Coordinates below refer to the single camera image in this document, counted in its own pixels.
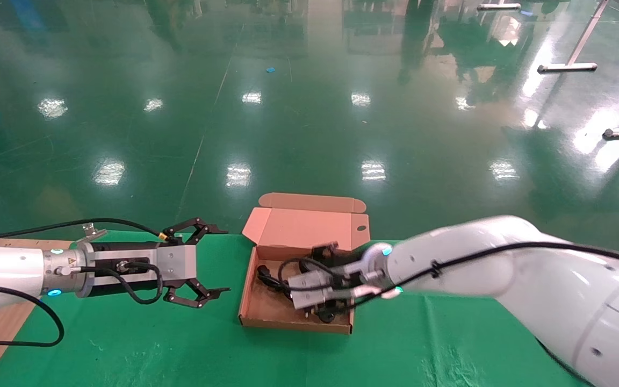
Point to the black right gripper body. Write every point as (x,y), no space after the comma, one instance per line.
(353,279)

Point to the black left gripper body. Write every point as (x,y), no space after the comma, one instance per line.
(127,250)

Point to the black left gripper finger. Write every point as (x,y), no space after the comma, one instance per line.
(196,228)
(194,294)

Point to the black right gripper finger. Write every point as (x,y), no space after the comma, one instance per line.
(329,314)
(325,253)

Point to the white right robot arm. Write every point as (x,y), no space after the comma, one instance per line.
(556,301)

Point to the brown cardboard box with lid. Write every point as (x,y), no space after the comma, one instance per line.
(309,226)

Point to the silver binder clip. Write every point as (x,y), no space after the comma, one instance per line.
(90,231)

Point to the green table cloth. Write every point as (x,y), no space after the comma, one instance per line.
(180,344)

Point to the white metal floor bar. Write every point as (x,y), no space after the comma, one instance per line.
(497,6)

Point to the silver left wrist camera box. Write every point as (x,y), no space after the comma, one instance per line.
(178,263)

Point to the white metal table frame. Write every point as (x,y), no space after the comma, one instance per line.
(567,67)

